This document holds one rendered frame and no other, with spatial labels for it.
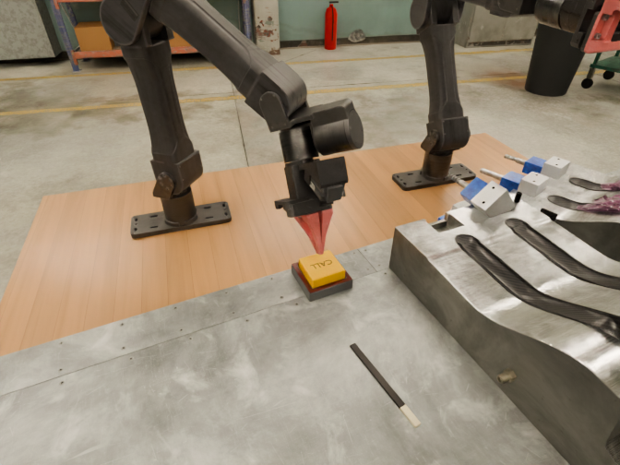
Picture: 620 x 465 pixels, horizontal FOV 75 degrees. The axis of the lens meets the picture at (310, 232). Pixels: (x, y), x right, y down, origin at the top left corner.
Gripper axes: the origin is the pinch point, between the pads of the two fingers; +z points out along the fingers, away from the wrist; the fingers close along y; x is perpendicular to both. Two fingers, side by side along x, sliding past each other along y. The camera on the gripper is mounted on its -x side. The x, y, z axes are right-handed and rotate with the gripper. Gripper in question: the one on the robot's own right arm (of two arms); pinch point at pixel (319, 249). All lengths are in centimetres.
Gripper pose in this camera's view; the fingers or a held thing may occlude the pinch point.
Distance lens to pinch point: 66.5
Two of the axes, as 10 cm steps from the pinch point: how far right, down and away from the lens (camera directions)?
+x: -3.7, -0.9, 9.2
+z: 1.9, 9.7, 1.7
